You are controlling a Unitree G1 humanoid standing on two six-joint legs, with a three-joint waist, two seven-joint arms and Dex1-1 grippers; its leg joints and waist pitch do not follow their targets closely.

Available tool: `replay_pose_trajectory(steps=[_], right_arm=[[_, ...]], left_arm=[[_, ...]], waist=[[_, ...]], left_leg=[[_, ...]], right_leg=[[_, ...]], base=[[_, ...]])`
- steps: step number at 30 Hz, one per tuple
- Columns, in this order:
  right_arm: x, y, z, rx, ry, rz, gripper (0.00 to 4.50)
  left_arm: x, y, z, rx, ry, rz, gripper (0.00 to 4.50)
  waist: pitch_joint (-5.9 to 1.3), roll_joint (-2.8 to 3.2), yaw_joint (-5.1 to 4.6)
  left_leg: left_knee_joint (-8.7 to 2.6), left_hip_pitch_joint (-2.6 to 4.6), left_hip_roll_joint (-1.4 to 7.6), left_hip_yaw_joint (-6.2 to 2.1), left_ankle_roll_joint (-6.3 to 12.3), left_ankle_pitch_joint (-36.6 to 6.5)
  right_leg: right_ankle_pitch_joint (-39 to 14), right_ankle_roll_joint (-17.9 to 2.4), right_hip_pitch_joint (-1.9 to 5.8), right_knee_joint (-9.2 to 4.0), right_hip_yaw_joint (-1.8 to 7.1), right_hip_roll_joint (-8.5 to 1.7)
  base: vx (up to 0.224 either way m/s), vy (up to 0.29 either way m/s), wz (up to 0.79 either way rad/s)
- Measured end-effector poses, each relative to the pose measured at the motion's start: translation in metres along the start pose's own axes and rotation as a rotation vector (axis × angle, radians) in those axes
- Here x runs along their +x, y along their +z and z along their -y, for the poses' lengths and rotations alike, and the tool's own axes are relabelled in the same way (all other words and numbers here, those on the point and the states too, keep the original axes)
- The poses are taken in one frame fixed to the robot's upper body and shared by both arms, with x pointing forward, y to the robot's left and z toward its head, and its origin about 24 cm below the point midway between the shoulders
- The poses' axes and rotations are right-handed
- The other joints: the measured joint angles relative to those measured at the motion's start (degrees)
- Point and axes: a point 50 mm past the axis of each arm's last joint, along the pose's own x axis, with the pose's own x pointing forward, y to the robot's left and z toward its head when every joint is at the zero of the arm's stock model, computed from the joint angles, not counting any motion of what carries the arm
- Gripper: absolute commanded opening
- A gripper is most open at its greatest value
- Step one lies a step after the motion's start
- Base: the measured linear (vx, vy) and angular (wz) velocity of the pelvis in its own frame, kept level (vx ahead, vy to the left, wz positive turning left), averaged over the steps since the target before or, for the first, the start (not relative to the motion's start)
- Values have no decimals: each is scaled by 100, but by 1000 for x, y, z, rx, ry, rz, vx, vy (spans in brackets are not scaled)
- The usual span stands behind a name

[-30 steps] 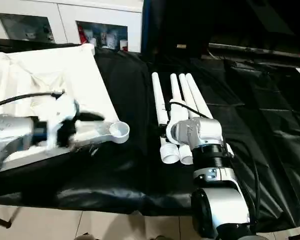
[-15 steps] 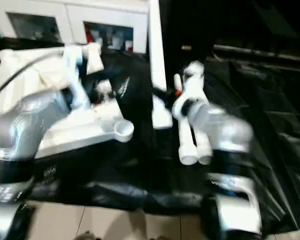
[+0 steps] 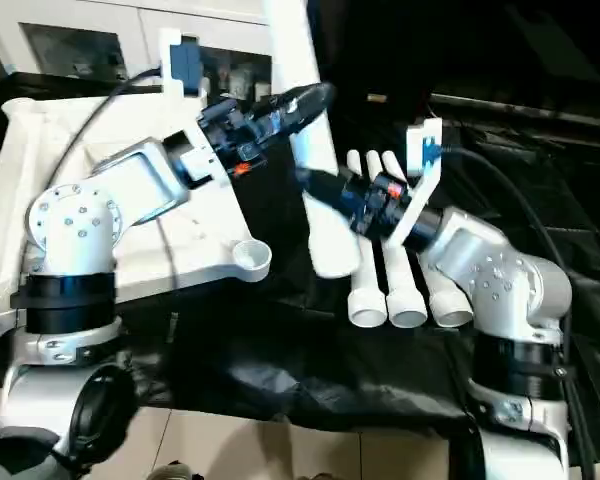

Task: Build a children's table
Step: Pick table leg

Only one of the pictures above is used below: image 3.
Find white plastic table leg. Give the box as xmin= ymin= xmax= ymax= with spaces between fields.
xmin=384 ymin=150 xmax=477 ymax=330
xmin=262 ymin=0 xmax=364 ymax=280
xmin=364 ymin=150 xmax=429 ymax=330
xmin=344 ymin=150 xmax=390 ymax=329

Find white plastic table top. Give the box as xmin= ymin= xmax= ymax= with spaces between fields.
xmin=0 ymin=93 xmax=274 ymax=353

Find white cabinet with glass doors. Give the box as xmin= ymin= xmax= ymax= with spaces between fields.
xmin=0 ymin=0 xmax=281 ymax=101

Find black mat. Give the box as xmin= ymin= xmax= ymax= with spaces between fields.
xmin=0 ymin=70 xmax=600 ymax=451

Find black furniture with gold label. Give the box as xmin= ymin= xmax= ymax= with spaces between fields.
xmin=305 ymin=0 xmax=600 ymax=136

